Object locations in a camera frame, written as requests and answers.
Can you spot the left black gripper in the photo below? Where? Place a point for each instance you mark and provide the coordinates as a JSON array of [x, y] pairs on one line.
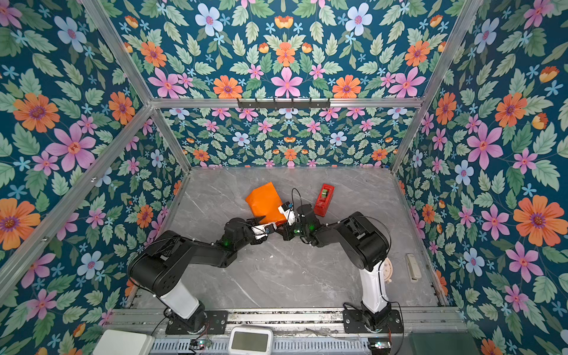
[[253, 222]]

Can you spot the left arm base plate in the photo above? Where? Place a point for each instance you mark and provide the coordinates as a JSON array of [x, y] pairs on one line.
[[210, 322]]

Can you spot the white remote by wall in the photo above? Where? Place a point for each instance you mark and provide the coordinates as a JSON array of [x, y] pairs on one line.
[[413, 267]]

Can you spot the black hook rail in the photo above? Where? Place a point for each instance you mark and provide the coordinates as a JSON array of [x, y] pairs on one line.
[[284, 103]]

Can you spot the white round clock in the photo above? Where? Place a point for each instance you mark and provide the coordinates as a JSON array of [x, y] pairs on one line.
[[387, 270]]

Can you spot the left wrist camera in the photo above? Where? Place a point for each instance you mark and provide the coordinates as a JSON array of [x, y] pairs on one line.
[[263, 231]]

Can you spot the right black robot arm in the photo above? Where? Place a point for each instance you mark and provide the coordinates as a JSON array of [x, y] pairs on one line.
[[365, 246]]

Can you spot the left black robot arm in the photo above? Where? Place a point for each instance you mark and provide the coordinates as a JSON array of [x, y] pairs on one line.
[[159, 268]]

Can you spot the red tape dispenser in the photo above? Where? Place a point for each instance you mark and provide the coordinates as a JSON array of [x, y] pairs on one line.
[[322, 204]]

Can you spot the green mat bottom right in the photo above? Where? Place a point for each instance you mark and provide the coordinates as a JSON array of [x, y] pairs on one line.
[[443, 343]]

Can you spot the white display device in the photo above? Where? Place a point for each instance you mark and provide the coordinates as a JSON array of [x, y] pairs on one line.
[[251, 340]]

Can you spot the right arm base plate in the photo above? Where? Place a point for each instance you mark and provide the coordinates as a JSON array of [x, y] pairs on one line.
[[357, 322]]

